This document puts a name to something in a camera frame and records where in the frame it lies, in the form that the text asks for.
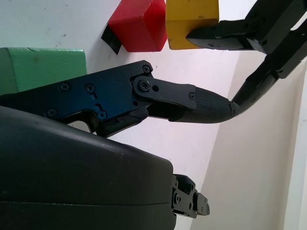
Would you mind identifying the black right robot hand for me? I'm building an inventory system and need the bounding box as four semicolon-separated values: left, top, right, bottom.
0;60;237;230

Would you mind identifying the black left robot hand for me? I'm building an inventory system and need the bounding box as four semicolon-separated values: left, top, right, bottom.
186;0;307;116

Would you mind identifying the yellow wooden block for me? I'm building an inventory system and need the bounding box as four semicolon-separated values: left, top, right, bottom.
165;0;220;50

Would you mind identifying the green wooden block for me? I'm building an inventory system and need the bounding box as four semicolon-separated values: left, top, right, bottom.
0;47;87;95

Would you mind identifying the red wooden block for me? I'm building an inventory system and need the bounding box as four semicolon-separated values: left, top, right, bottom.
107;0;168;53

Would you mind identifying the black tape strip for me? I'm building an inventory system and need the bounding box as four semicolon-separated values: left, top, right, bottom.
101;25;122;55

